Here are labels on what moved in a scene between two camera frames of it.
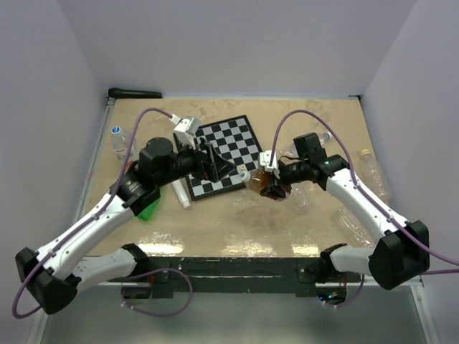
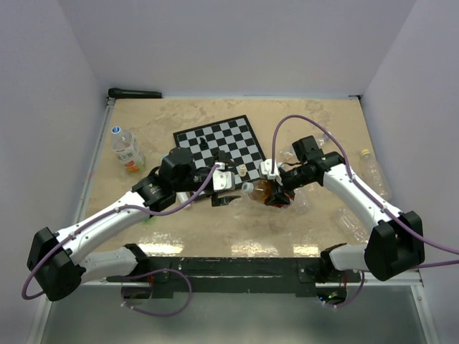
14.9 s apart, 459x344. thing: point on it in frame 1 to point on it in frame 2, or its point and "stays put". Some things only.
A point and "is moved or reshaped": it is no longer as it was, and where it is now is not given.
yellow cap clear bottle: (374, 176) stays put
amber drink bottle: (258, 180) is moved or reshaped
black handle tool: (117, 92) stays put
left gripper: (209, 165) to (216, 201)
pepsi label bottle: (291, 151) stays put
